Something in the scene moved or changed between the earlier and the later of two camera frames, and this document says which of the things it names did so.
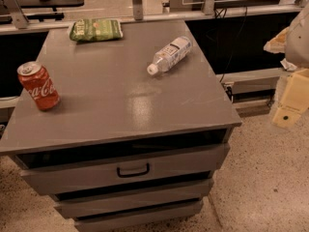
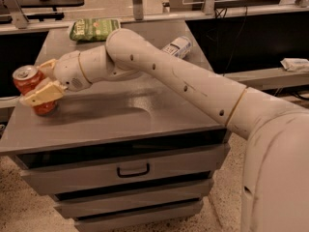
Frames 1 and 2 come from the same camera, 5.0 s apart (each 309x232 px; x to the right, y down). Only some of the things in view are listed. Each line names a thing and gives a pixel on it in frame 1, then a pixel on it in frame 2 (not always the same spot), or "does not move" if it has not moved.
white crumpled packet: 288,66 does not move
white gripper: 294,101 to 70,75
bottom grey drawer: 126,219 does not move
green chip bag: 96,29 does not move
